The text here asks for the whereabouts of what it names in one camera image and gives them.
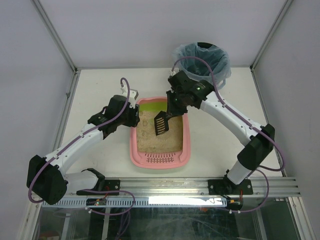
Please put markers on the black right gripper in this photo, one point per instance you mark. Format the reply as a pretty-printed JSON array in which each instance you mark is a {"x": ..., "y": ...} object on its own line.
[{"x": 172, "y": 102}]

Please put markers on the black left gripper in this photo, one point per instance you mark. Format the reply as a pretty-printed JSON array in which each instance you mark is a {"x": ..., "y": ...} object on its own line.
[{"x": 136, "y": 115}]

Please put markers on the black litter scoop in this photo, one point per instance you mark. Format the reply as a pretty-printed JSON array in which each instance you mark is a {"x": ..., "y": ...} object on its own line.
[{"x": 161, "y": 122}]

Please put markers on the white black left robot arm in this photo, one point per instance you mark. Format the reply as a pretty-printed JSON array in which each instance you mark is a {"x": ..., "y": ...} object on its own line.
[{"x": 48, "y": 176}]

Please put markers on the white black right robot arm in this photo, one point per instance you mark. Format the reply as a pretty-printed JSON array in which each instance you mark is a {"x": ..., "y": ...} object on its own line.
[{"x": 256, "y": 139}]

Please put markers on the beige litter pellets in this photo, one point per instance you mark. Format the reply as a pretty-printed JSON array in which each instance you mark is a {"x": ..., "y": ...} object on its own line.
[{"x": 149, "y": 142}]

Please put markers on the blue plastic bin liner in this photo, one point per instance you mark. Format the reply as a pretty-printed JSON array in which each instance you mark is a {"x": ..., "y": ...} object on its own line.
[{"x": 203, "y": 61}]

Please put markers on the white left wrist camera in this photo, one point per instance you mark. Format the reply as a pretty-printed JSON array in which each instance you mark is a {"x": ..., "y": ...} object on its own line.
[{"x": 128, "y": 97}]

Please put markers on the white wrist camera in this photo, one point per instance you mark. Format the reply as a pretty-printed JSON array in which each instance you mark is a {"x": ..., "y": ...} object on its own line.
[
  {"x": 128, "y": 97},
  {"x": 172, "y": 73}
]

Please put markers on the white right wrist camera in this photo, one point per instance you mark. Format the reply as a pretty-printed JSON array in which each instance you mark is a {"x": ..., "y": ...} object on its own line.
[{"x": 172, "y": 73}]

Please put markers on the white slotted cable duct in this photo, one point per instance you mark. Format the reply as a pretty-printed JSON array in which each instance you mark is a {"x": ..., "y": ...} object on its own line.
[{"x": 140, "y": 202}]

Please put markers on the aluminium mounting rail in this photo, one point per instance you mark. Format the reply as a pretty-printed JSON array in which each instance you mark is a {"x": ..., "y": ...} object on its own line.
[{"x": 165, "y": 186}]

